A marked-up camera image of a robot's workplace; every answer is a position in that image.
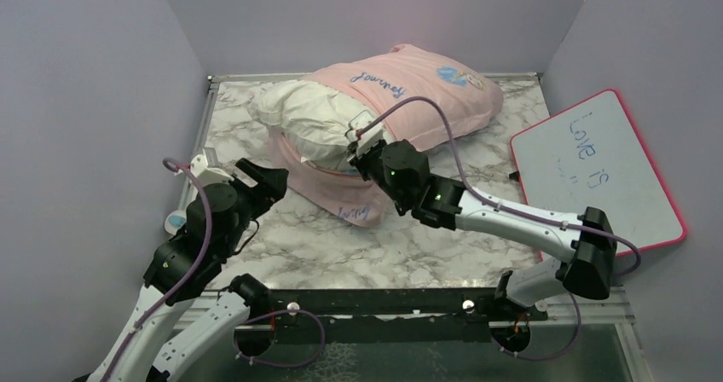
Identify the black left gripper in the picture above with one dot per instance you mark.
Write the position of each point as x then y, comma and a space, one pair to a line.
271, 188

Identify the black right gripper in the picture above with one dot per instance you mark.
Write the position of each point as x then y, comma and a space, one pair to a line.
361, 160

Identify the white pillow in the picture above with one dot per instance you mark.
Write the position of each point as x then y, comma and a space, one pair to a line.
312, 117

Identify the Elsa print pink-lined pillowcase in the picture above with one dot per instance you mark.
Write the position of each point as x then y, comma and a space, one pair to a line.
420, 96

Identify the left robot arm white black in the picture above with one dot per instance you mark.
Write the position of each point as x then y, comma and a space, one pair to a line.
148, 349

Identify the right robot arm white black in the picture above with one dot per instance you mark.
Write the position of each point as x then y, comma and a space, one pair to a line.
580, 247

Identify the pink framed whiteboard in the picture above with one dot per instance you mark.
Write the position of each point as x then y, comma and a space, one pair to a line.
591, 154

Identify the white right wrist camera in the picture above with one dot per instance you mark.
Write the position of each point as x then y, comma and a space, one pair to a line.
364, 132

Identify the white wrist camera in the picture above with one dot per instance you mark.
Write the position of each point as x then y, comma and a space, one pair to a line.
364, 132
207, 169

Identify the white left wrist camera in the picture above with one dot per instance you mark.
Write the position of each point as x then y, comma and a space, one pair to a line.
207, 169

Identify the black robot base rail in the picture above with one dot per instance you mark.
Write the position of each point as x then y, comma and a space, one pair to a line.
369, 316

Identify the aluminium table frame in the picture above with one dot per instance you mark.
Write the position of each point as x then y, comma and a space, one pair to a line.
505, 348

